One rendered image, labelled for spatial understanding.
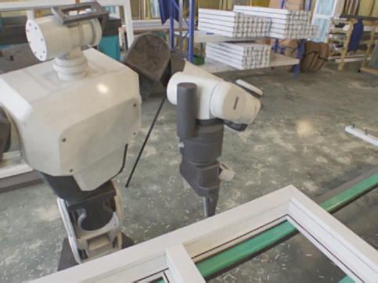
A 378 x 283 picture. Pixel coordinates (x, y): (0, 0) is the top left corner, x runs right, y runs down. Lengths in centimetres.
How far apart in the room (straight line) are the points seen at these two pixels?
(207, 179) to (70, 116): 28
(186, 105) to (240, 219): 41
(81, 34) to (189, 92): 21
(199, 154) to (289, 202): 44
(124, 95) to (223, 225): 41
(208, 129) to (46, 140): 28
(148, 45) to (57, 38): 25
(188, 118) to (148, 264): 38
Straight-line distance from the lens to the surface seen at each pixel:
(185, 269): 63
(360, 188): 114
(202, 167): 52
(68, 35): 48
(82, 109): 49
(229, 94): 45
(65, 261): 169
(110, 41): 406
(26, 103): 48
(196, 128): 47
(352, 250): 79
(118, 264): 65
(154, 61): 63
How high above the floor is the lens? 146
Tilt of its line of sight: 30 degrees down
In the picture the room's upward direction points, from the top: 1 degrees clockwise
